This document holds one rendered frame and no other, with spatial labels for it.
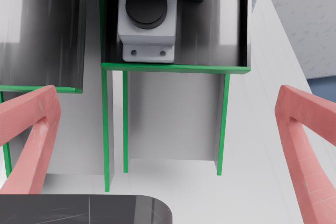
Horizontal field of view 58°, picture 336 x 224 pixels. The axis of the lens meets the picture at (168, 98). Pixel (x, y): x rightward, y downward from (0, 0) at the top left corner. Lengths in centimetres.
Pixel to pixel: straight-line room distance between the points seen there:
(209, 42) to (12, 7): 18
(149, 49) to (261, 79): 48
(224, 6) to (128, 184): 39
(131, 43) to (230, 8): 11
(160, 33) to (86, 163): 27
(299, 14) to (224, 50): 93
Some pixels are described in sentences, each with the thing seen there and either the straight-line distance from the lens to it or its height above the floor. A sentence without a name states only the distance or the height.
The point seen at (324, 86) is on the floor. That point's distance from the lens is 190.
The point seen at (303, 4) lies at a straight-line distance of 118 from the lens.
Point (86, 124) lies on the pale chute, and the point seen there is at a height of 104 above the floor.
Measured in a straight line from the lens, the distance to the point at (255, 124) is 65.
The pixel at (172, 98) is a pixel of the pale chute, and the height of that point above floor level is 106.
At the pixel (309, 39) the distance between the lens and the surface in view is 137.
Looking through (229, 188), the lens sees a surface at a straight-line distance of 59.
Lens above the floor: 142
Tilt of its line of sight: 61 degrees down
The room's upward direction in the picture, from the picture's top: 2 degrees clockwise
